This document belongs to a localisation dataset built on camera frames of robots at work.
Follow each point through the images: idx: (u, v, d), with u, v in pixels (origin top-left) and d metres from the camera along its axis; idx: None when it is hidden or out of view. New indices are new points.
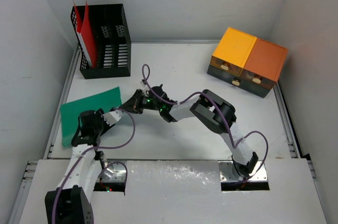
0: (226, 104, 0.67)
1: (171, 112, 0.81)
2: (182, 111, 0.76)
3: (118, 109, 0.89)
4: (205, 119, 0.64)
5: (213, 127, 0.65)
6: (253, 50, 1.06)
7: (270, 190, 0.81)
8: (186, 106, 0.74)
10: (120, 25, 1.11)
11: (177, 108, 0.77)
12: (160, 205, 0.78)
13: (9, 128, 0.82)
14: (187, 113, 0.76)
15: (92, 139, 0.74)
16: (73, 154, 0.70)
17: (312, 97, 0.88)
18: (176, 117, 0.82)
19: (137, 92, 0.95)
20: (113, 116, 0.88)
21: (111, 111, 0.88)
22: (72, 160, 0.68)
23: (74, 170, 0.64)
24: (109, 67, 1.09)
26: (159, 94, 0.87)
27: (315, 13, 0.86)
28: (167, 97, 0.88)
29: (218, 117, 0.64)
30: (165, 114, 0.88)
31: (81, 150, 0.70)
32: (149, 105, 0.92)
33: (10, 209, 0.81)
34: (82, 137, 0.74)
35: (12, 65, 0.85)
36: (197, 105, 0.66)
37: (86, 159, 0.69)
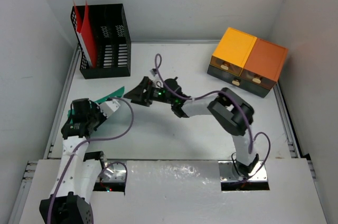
0: (246, 104, 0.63)
1: (185, 108, 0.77)
2: (198, 108, 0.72)
3: (115, 99, 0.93)
4: (223, 118, 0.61)
5: (230, 127, 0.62)
6: (253, 50, 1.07)
7: (270, 190, 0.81)
8: (203, 104, 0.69)
10: (120, 25, 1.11)
11: (191, 105, 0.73)
12: (160, 205, 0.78)
13: (10, 128, 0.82)
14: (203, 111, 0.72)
15: (83, 128, 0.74)
16: (65, 150, 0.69)
17: (312, 97, 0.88)
18: (189, 112, 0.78)
19: (147, 83, 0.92)
20: (109, 105, 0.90)
21: (106, 102, 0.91)
22: (63, 159, 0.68)
23: (68, 173, 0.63)
24: (108, 67, 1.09)
26: (174, 89, 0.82)
27: (315, 13, 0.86)
28: (180, 91, 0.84)
29: (237, 117, 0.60)
30: (176, 109, 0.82)
31: (72, 145, 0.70)
32: (160, 98, 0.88)
33: (9, 209, 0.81)
34: (72, 126, 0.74)
35: (12, 65, 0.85)
36: (216, 104, 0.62)
37: (79, 156, 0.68)
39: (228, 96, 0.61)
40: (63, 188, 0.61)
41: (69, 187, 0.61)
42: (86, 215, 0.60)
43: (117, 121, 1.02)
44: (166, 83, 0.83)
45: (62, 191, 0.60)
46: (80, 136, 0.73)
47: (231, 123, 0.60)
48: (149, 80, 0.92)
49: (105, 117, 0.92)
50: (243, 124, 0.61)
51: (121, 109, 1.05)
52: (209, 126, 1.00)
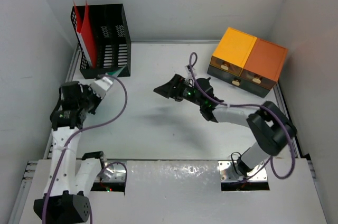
0: (290, 124, 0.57)
1: (215, 112, 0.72)
2: (233, 116, 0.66)
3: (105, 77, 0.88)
4: (262, 134, 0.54)
5: (266, 145, 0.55)
6: (253, 50, 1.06)
7: (270, 190, 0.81)
8: (240, 113, 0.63)
10: (120, 25, 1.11)
11: (225, 111, 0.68)
12: (160, 205, 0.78)
13: (10, 128, 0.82)
14: (237, 120, 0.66)
15: (74, 117, 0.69)
16: (56, 143, 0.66)
17: (312, 97, 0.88)
18: (219, 118, 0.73)
19: (178, 80, 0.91)
20: (101, 85, 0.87)
21: (96, 81, 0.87)
22: (55, 154, 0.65)
23: (60, 170, 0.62)
24: (108, 67, 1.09)
26: (204, 89, 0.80)
27: (315, 12, 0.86)
28: (211, 93, 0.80)
29: (278, 135, 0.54)
30: (204, 111, 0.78)
31: (63, 138, 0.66)
32: (189, 98, 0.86)
33: (9, 209, 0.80)
34: (62, 114, 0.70)
35: (12, 65, 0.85)
36: (257, 118, 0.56)
37: (72, 149, 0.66)
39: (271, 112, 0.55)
40: (57, 187, 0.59)
41: (64, 185, 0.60)
42: (84, 208, 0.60)
43: (116, 121, 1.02)
44: (198, 82, 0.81)
45: (57, 190, 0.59)
46: (70, 126, 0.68)
47: (269, 141, 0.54)
48: (181, 78, 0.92)
49: (99, 99, 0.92)
50: (282, 144, 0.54)
51: (121, 109, 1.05)
52: (209, 126, 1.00)
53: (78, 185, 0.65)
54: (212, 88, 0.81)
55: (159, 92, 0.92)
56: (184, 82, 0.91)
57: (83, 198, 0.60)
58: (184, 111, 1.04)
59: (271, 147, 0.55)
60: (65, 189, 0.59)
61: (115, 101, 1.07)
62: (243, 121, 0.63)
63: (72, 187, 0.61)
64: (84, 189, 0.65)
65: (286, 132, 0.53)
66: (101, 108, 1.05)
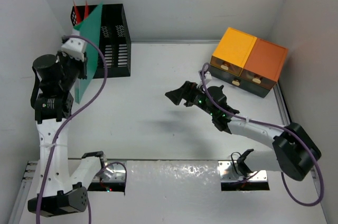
0: (316, 149, 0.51)
1: (230, 124, 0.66)
2: (251, 133, 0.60)
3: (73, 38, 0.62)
4: (287, 158, 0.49)
5: (291, 169, 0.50)
6: (253, 50, 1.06)
7: (270, 190, 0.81)
8: (262, 132, 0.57)
10: (120, 26, 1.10)
11: (244, 127, 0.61)
12: (160, 205, 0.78)
13: (10, 127, 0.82)
14: (255, 139, 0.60)
15: (59, 108, 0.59)
16: (42, 140, 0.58)
17: (313, 97, 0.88)
18: (234, 131, 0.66)
19: (188, 86, 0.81)
20: (72, 49, 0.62)
21: (64, 45, 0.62)
22: (42, 151, 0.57)
23: (53, 167, 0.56)
24: (108, 67, 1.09)
26: (216, 98, 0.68)
27: (316, 13, 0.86)
28: (225, 102, 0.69)
29: (303, 159, 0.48)
30: (217, 121, 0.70)
31: (50, 132, 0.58)
32: (200, 106, 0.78)
33: (9, 209, 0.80)
34: (46, 103, 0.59)
35: (12, 65, 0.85)
36: (282, 140, 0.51)
37: (61, 142, 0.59)
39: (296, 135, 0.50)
40: (50, 187, 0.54)
41: (58, 183, 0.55)
42: (82, 199, 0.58)
43: (116, 121, 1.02)
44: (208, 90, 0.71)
45: (50, 189, 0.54)
46: (57, 119, 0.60)
47: (294, 165, 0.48)
48: (192, 83, 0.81)
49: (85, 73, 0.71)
50: (308, 169, 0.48)
51: (121, 109, 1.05)
52: (209, 126, 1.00)
53: (77, 177, 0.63)
54: (225, 96, 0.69)
55: (171, 97, 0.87)
56: (195, 87, 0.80)
57: (81, 190, 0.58)
58: (184, 111, 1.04)
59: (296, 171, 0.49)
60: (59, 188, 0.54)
61: (115, 101, 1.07)
62: (264, 141, 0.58)
63: (66, 183, 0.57)
64: (82, 180, 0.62)
65: (313, 157, 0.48)
66: (102, 108, 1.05)
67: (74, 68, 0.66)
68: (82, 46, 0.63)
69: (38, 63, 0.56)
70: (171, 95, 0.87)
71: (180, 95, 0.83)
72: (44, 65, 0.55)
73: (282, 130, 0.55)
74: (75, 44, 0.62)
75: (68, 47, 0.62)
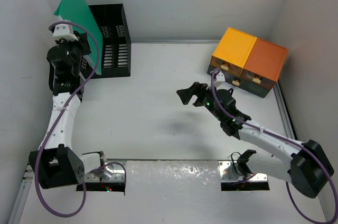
0: (330, 168, 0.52)
1: (241, 132, 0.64)
2: (264, 144, 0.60)
3: (57, 24, 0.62)
4: (303, 177, 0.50)
5: (304, 186, 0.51)
6: (253, 50, 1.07)
7: (270, 190, 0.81)
8: (278, 147, 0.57)
10: (120, 25, 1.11)
11: (257, 137, 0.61)
12: (160, 206, 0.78)
13: (10, 127, 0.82)
14: (268, 150, 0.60)
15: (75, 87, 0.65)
16: (55, 105, 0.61)
17: (312, 98, 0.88)
18: (244, 138, 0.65)
19: (197, 87, 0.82)
20: (63, 35, 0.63)
21: (54, 34, 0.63)
22: (53, 113, 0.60)
23: (58, 126, 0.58)
24: (108, 67, 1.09)
26: (225, 102, 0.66)
27: (316, 13, 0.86)
28: (233, 106, 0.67)
29: (318, 178, 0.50)
30: (222, 124, 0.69)
31: (62, 101, 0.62)
32: (208, 108, 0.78)
33: (9, 209, 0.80)
34: (64, 84, 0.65)
35: (12, 65, 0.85)
36: (301, 159, 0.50)
37: (70, 111, 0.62)
39: (313, 156, 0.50)
40: (53, 141, 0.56)
41: (60, 139, 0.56)
42: (78, 170, 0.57)
43: (116, 121, 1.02)
44: (217, 93, 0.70)
45: (53, 143, 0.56)
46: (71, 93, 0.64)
47: (310, 184, 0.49)
48: (201, 84, 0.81)
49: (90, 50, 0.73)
50: (320, 187, 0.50)
51: (121, 109, 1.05)
52: (209, 126, 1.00)
53: None
54: (234, 101, 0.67)
55: (180, 96, 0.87)
56: (205, 89, 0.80)
57: (77, 160, 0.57)
58: (184, 112, 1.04)
59: (309, 188, 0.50)
60: (62, 142, 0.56)
61: (114, 101, 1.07)
62: (277, 154, 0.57)
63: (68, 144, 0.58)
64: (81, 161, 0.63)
65: (329, 178, 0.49)
66: (102, 108, 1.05)
67: (78, 50, 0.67)
68: (68, 29, 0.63)
69: (53, 55, 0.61)
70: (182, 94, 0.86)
71: (188, 95, 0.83)
72: (57, 58, 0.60)
73: (299, 148, 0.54)
74: (61, 28, 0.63)
75: (58, 35, 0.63)
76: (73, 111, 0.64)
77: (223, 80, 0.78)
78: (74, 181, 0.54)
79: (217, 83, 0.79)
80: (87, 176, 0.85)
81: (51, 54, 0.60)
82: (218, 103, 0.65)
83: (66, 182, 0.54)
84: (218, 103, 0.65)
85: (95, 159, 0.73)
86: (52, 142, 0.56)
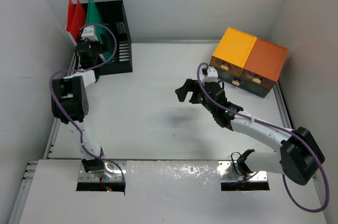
0: (321, 155, 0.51)
1: (233, 123, 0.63)
2: (255, 133, 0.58)
3: (87, 26, 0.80)
4: (293, 164, 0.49)
5: (294, 173, 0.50)
6: (253, 50, 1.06)
7: (270, 190, 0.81)
8: (269, 135, 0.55)
10: (120, 22, 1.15)
11: (249, 127, 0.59)
12: (159, 205, 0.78)
13: (10, 127, 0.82)
14: (260, 139, 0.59)
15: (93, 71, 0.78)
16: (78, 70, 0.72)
17: (312, 96, 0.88)
18: (237, 129, 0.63)
19: (190, 83, 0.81)
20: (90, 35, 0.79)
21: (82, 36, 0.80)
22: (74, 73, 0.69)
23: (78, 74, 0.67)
24: (111, 64, 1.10)
26: (213, 94, 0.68)
27: (316, 12, 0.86)
28: (223, 96, 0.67)
29: (308, 163, 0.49)
30: (216, 117, 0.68)
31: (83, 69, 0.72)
32: (202, 103, 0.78)
33: (9, 208, 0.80)
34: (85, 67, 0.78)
35: (12, 65, 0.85)
36: (291, 146, 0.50)
37: (89, 75, 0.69)
39: (303, 141, 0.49)
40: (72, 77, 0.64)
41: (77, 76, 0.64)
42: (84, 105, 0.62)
43: (116, 121, 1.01)
44: (205, 87, 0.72)
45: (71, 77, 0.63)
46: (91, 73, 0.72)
47: (300, 171, 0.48)
48: (194, 80, 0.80)
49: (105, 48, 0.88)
50: (311, 175, 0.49)
51: (121, 109, 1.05)
52: (209, 126, 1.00)
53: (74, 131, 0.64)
54: (223, 92, 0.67)
55: (177, 94, 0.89)
56: (198, 85, 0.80)
57: (85, 99, 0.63)
58: (184, 112, 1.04)
59: (300, 176, 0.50)
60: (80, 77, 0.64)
61: (115, 101, 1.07)
62: (268, 142, 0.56)
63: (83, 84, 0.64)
64: (85, 129, 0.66)
65: (319, 165, 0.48)
66: (101, 108, 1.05)
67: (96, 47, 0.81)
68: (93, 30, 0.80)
69: (78, 47, 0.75)
70: (180, 91, 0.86)
71: (182, 92, 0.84)
72: (82, 49, 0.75)
73: (290, 134, 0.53)
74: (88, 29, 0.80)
75: (85, 35, 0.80)
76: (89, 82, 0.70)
77: (215, 75, 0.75)
78: (79, 108, 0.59)
79: (208, 79, 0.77)
80: (87, 176, 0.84)
81: (78, 45, 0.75)
82: (207, 95, 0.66)
83: (72, 108, 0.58)
84: (207, 96, 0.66)
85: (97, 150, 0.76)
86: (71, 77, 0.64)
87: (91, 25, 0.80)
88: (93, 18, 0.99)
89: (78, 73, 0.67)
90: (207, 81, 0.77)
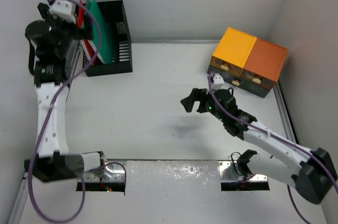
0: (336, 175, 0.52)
1: (246, 134, 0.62)
2: (270, 148, 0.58)
3: None
4: (310, 184, 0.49)
5: (309, 192, 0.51)
6: (253, 50, 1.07)
7: (270, 190, 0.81)
8: (285, 153, 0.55)
10: (120, 22, 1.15)
11: (264, 141, 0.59)
12: (159, 205, 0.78)
13: (10, 127, 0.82)
14: (273, 154, 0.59)
15: (58, 72, 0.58)
16: (40, 102, 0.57)
17: (313, 97, 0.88)
18: (249, 139, 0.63)
19: (197, 93, 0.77)
20: (64, 12, 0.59)
21: (51, 10, 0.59)
22: (40, 113, 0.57)
23: (49, 129, 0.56)
24: (111, 64, 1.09)
26: (224, 102, 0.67)
27: (316, 12, 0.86)
28: (234, 104, 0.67)
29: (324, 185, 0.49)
30: (227, 126, 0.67)
31: (47, 95, 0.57)
32: (210, 112, 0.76)
33: (9, 208, 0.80)
34: (45, 69, 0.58)
35: (12, 65, 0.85)
36: (309, 167, 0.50)
37: (58, 106, 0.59)
39: (322, 164, 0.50)
40: (47, 146, 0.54)
41: (54, 145, 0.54)
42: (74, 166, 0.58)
43: (116, 122, 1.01)
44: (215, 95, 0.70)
45: (46, 149, 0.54)
46: (55, 83, 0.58)
47: (316, 192, 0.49)
48: (200, 89, 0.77)
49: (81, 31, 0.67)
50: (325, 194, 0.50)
51: (122, 109, 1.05)
52: (209, 126, 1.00)
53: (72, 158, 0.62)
54: (234, 99, 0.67)
55: (184, 104, 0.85)
56: (205, 93, 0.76)
57: (72, 158, 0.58)
58: (184, 112, 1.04)
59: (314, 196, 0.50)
60: (56, 149, 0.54)
61: (115, 102, 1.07)
62: (283, 159, 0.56)
63: (63, 147, 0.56)
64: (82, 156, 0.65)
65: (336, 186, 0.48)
66: (102, 108, 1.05)
67: (68, 34, 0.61)
68: (69, 7, 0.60)
69: (31, 31, 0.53)
70: (187, 102, 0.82)
71: (189, 103, 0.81)
72: (38, 35, 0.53)
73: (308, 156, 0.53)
74: (64, 6, 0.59)
75: (56, 11, 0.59)
76: (62, 110, 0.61)
77: (222, 82, 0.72)
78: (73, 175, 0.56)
79: (215, 87, 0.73)
80: (87, 176, 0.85)
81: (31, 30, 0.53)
82: (218, 103, 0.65)
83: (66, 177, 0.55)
84: (217, 104, 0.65)
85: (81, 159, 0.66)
86: (46, 146, 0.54)
87: None
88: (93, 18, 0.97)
89: (48, 122, 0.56)
90: (215, 89, 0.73)
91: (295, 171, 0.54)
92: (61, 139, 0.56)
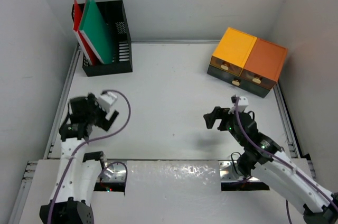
0: None
1: (269, 164, 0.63)
2: (292, 184, 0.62)
3: (111, 93, 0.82)
4: None
5: None
6: (253, 50, 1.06)
7: (270, 190, 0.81)
8: (309, 194, 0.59)
10: (120, 22, 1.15)
11: (288, 176, 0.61)
12: (159, 205, 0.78)
13: (9, 127, 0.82)
14: (291, 186, 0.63)
15: (81, 131, 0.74)
16: (63, 153, 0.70)
17: (313, 97, 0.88)
18: (268, 168, 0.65)
19: (218, 111, 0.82)
20: (105, 101, 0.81)
21: (101, 96, 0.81)
22: (62, 161, 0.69)
23: (67, 177, 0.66)
24: (111, 64, 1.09)
26: (245, 126, 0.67)
27: (316, 12, 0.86)
28: (255, 129, 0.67)
29: None
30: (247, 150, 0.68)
31: (70, 148, 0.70)
32: (230, 132, 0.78)
33: (9, 208, 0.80)
34: (71, 127, 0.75)
35: (12, 65, 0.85)
36: (329, 214, 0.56)
37: (77, 159, 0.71)
39: None
40: (63, 193, 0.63)
41: (69, 192, 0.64)
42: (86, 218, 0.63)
43: (116, 122, 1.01)
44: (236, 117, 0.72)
45: (62, 196, 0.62)
46: (77, 138, 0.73)
47: None
48: (223, 109, 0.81)
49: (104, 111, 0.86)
50: None
51: (121, 110, 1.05)
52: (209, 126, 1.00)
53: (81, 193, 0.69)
54: (255, 123, 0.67)
55: (206, 120, 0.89)
56: (227, 113, 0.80)
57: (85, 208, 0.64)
58: (184, 112, 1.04)
59: None
60: (71, 196, 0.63)
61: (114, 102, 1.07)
62: (302, 196, 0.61)
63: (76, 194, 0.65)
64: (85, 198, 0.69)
65: None
66: None
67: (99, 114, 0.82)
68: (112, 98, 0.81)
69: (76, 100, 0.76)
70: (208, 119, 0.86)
71: (210, 120, 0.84)
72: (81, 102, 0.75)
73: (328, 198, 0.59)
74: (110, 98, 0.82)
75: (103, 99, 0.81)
76: (80, 160, 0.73)
77: (246, 104, 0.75)
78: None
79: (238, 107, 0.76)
80: None
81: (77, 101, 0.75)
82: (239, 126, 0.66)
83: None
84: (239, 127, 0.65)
85: (87, 194, 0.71)
86: (61, 194, 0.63)
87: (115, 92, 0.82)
88: (92, 19, 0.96)
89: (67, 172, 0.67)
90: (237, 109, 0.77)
91: (311, 208, 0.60)
92: (75, 188, 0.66)
